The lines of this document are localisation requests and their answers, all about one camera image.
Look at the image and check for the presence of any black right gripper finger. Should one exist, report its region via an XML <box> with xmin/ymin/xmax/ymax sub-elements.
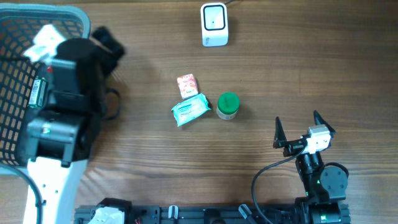
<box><xmin>273</xmin><ymin>116</ymin><xmax>287</xmax><ymax>148</ymax></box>
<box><xmin>313</xmin><ymin>110</ymin><xmax>336</xmax><ymax>134</ymax></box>

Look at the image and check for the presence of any orange candy pack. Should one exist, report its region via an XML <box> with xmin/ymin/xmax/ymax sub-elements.
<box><xmin>177</xmin><ymin>74</ymin><xmax>198</xmax><ymax>100</ymax></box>

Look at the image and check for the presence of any teal wet wipes pack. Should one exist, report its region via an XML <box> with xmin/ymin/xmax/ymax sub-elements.
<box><xmin>171</xmin><ymin>93</ymin><xmax>211</xmax><ymax>127</ymax></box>

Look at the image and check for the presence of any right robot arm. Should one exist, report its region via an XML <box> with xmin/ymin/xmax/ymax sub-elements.
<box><xmin>273</xmin><ymin>111</ymin><xmax>351</xmax><ymax>223</ymax></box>

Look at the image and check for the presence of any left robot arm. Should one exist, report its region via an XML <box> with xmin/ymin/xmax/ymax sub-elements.
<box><xmin>23</xmin><ymin>25</ymin><xmax>125</xmax><ymax>223</ymax></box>

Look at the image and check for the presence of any white barcode scanner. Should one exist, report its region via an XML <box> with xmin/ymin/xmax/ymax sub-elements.
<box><xmin>200</xmin><ymin>2</ymin><xmax>229</xmax><ymax>47</ymax></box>

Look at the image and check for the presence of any green lidded small jar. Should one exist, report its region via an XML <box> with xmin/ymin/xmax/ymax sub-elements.
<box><xmin>216</xmin><ymin>92</ymin><xmax>240</xmax><ymax>120</ymax></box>

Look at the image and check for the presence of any grey plastic mesh basket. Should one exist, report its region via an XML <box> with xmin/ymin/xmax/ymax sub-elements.
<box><xmin>1</xmin><ymin>2</ymin><xmax>91</xmax><ymax>172</ymax></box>

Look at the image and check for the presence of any black right camera cable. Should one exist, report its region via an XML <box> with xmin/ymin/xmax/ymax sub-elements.
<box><xmin>251</xmin><ymin>146</ymin><xmax>307</xmax><ymax>224</ymax></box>

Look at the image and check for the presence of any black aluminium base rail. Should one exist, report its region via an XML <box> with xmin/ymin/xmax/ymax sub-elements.
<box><xmin>73</xmin><ymin>198</ymin><xmax>351</xmax><ymax>224</ymax></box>

